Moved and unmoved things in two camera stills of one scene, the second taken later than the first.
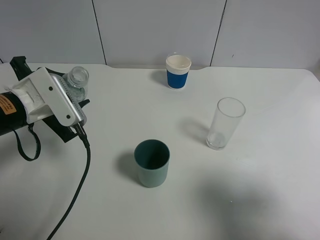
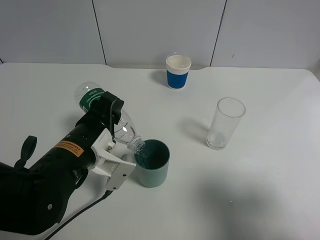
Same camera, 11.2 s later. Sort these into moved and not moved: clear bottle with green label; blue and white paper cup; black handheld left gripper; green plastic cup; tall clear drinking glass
Moved: clear bottle with green label; black handheld left gripper
Not moved: tall clear drinking glass; blue and white paper cup; green plastic cup
